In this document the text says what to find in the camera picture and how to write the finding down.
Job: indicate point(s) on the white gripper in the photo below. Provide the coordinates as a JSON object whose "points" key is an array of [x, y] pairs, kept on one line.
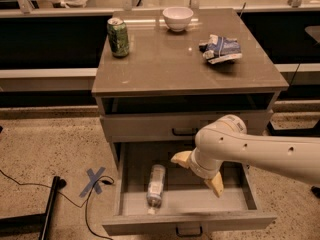
{"points": [[199, 166]]}

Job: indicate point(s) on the clear blue plastic bottle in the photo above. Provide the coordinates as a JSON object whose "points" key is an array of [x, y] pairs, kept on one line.
{"points": [[155, 188]]}

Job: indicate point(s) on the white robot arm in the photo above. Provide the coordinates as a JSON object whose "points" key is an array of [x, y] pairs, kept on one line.
{"points": [[227, 140]]}

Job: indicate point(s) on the open grey middle drawer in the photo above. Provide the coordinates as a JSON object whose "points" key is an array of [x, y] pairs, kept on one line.
{"points": [[189, 208]]}

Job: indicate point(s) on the grey drawer cabinet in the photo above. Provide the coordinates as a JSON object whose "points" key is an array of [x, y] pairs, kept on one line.
{"points": [[165, 72]]}

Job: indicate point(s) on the closed grey upper drawer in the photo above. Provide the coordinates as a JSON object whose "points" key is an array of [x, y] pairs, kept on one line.
{"points": [[155, 127]]}

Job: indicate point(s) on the blue tape cross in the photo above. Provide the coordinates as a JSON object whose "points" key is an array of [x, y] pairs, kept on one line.
{"points": [[93, 181]]}

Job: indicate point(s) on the blue white chip bag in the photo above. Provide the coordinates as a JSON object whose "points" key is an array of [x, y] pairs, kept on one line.
{"points": [[218, 49]]}

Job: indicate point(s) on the white bowl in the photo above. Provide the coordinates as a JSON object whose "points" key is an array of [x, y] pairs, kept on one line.
{"points": [[177, 18]]}

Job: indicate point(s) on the green soda can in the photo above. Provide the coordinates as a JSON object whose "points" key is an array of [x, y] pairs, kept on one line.
{"points": [[118, 37]]}

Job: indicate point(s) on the black stand leg left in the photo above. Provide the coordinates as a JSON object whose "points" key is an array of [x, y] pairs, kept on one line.
{"points": [[34, 223]]}

